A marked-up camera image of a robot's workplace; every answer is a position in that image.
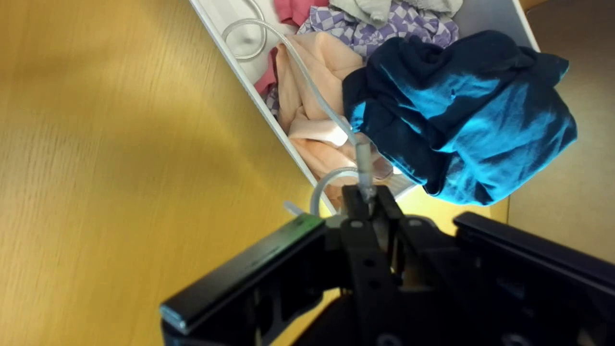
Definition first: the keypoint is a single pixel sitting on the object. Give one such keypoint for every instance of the peach orange cloth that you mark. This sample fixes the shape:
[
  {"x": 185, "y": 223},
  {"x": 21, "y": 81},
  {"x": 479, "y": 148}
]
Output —
[{"x": 310, "y": 71}]

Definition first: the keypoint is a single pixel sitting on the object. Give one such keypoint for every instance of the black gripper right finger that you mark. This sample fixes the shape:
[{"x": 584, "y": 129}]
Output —
[{"x": 559, "y": 294}]

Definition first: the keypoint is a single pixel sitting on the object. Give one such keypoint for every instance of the dark teal cloth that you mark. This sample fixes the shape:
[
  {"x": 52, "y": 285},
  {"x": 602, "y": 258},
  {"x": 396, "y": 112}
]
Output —
[{"x": 469, "y": 123}]

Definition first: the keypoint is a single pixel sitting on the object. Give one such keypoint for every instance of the beige grey cloth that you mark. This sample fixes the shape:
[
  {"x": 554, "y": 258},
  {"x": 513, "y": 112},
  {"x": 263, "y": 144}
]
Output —
[{"x": 375, "y": 12}]

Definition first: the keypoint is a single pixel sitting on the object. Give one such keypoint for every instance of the white plastic basket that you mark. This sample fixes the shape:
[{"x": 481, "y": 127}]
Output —
[{"x": 246, "y": 29}]

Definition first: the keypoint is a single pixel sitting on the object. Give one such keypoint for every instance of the purple patterned cloth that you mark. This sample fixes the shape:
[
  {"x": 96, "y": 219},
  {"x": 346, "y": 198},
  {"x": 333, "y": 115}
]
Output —
[{"x": 363, "y": 39}]

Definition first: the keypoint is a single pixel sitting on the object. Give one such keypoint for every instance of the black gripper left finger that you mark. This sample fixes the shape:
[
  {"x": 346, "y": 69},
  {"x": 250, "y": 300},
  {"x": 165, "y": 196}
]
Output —
[{"x": 254, "y": 296}]

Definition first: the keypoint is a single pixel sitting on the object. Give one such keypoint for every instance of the pink cloth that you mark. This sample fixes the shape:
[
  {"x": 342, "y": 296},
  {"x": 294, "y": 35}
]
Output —
[{"x": 290, "y": 14}]

